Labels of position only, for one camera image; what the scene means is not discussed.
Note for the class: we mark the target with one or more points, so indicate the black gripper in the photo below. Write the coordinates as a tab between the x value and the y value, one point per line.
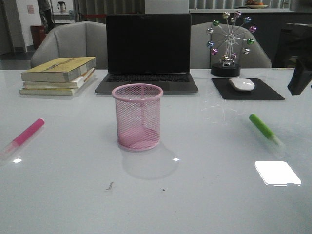
302	76

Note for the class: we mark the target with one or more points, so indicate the green highlighter pen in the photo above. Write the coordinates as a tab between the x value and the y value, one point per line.
266	131

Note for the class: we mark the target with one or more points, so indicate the pink highlighter pen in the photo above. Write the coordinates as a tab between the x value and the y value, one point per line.
8	150

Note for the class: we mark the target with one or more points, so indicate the pink mesh pen holder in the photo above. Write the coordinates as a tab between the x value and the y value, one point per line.
138	116

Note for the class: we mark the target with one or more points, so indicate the black mouse pad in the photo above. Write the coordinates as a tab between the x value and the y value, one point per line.
262	91

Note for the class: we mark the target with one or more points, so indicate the white computer mouse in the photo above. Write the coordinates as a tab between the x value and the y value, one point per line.
242	84

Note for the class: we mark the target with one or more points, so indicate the ferris wheel desk ornament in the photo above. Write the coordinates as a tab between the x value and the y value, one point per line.
227	65

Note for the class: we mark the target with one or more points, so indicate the fruit bowl on counter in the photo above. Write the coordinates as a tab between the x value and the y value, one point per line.
253	4

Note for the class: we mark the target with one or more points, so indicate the right grey armchair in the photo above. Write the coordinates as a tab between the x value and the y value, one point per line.
252	56

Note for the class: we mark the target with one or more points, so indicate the grey armchair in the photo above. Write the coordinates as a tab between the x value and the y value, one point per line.
252	56
80	39

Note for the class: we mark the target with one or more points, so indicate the grey open laptop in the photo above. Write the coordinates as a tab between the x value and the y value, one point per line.
149	48

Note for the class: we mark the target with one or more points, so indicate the white box behind laptop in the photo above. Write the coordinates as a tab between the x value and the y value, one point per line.
166	6

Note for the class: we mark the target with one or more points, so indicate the left grey armchair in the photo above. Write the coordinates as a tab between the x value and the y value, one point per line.
80	39

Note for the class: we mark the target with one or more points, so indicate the middle cream book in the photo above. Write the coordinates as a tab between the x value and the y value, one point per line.
74	84

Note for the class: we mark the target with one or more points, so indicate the bottom yellow book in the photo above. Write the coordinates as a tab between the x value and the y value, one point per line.
66	92

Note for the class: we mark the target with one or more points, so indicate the yellow book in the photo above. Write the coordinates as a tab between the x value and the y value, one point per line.
60	69
66	92

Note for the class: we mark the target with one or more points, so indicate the top yellow book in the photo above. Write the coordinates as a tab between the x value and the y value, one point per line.
60	69

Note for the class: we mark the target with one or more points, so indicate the person standing in background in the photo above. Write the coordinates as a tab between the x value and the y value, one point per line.
45	14

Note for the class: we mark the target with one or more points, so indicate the red trash bin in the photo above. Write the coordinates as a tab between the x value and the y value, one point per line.
38	35

